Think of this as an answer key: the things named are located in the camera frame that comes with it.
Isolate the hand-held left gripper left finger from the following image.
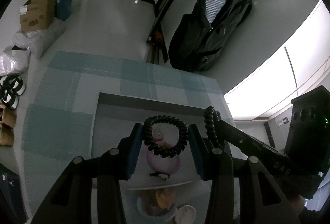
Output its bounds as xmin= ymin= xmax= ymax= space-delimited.
xmin=31 ymin=123 xmax=143 ymax=224

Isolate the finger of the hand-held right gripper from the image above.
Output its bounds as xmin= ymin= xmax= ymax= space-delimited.
xmin=214 ymin=118 xmax=292 ymax=176

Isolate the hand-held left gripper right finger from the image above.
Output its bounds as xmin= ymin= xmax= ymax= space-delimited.
xmin=188 ymin=124 xmax=301 ymax=224

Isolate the black spiral hair tie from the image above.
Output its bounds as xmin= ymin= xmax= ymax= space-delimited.
xmin=204 ymin=107 xmax=225 ymax=149
xmin=143 ymin=116 xmax=189 ymax=159

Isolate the grey cardboard box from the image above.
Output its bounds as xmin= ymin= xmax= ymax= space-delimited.
xmin=90 ymin=92 xmax=234 ymax=224

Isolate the pink round hair accessory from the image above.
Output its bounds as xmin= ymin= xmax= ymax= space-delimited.
xmin=146 ymin=141 xmax=182 ymax=176

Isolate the black and white hair clip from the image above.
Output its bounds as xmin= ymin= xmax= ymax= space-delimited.
xmin=150 ymin=172 xmax=171 ymax=181

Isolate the orange hair accessory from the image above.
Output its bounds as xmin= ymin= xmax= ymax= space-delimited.
xmin=153 ymin=188 xmax=177 ymax=210

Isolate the blue checked tablecloth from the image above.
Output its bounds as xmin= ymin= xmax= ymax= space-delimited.
xmin=22 ymin=51 xmax=235 ymax=224

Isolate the black jacket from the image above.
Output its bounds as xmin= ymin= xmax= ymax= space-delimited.
xmin=168 ymin=0 xmax=254 ymax=72

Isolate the dark blue box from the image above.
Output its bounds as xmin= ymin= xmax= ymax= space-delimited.
xmin=0 ymin=163 xmax=28 ymax=224

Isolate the black coat rack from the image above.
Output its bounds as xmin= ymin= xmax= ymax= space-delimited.
xmin=146 ymin=0 xmax=204 ymax=66

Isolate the striped shirt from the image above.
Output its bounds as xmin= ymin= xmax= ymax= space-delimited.
xmin=205 ymin=0 xmax=227 ymax=24

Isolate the black and white slipper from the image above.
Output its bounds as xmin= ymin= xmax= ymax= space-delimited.
xmin=0 ymin=74 xmax=27 ymax=97
xmin=0 ymin=90 xmax=20 ymax=109

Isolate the clear plastic bag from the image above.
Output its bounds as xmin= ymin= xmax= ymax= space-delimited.
xmin=13 ymin=19 xmax=66 ymax=59

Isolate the crumpled white plastic bag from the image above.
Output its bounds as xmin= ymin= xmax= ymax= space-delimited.
xmin=0 ymin=47 xmax=31 ymax=76

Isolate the brown cardboard box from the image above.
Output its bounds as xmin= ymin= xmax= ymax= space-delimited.
xmin=20 ymin=0 xmax=57 ymax=33

